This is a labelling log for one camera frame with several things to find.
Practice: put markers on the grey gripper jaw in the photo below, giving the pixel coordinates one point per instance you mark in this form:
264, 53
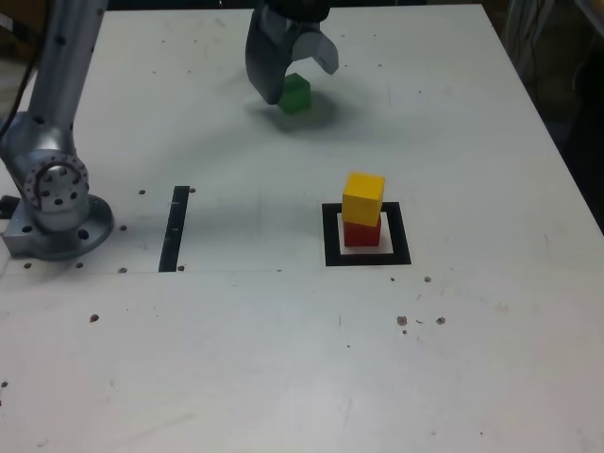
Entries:
321, 47
266, 61

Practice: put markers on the green cube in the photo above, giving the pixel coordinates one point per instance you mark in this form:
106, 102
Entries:
297, 96

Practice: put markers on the yellow cube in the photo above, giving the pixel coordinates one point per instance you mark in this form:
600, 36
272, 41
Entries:
362, 198

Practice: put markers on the red cube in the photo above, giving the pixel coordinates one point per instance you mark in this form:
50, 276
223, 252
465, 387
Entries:
361, 236

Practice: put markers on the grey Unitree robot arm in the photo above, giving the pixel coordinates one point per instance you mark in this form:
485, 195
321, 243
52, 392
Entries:
61, 71

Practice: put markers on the black tape square outline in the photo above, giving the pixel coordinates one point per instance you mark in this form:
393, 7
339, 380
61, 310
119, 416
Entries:
406, 236

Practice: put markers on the black tape strip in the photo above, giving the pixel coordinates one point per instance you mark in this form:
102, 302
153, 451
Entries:
172, 226

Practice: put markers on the white metal frame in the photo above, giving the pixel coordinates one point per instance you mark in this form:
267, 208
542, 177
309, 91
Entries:
512, 23

